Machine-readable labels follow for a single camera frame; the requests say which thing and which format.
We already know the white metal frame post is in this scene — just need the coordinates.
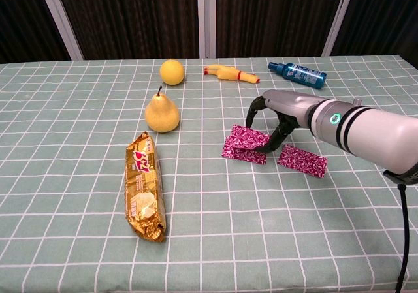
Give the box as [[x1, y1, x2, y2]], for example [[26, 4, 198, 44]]
[[197, 0, 217, 59], [321, 0, 357, 57], [35, 0, 85, 61]]

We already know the dark brown curtain panel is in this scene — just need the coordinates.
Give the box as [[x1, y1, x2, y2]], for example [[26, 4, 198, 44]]
[[54, 0, 200, 61], [215, 0, 347, 59], [0, 0, 71, 64], [331, 0, 418, 70]]

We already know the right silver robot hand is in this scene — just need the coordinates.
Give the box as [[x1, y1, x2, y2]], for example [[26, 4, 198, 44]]
[[244, 89, 319, 153]]

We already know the yellow pear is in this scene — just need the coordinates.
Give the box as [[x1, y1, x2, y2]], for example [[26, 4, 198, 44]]
[[144, 85, 181, 134]]

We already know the pink patterned packet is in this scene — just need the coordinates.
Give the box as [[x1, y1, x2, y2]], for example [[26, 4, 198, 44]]
[[221, 142, 268, 166], [229, 123, 272, 151], [277, 144, 329, 178]]

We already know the green checked tablecloth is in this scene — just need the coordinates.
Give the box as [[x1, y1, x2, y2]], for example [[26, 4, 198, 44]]
[[0, 55, 418, 293]]

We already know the blue spray bottle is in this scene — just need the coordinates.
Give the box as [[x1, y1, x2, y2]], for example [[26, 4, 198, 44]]
[[268, 61, 327, 90]]

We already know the yellow rubber chicken toy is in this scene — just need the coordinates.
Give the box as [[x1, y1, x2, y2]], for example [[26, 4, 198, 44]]
[[203, 63, 261, 85]]

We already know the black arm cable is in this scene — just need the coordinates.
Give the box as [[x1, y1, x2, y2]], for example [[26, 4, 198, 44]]
[[393, 181, 410, 293]]

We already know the gold snack package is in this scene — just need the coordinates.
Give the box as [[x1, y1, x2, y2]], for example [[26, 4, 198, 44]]
[[125, 131, 167, 243]]

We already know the yellow round fruit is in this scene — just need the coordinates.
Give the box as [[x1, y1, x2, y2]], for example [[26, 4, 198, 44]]
[[159, 59, 185, 86]]

